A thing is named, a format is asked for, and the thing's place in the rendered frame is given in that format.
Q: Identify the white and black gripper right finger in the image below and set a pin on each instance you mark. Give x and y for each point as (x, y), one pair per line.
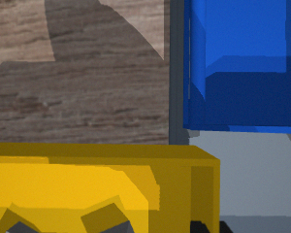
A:
(224, 228)

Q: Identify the grey shelf rack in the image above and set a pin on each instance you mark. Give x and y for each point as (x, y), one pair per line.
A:
(255, 168)

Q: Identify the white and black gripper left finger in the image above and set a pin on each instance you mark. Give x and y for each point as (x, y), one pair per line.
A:
(196, 226)

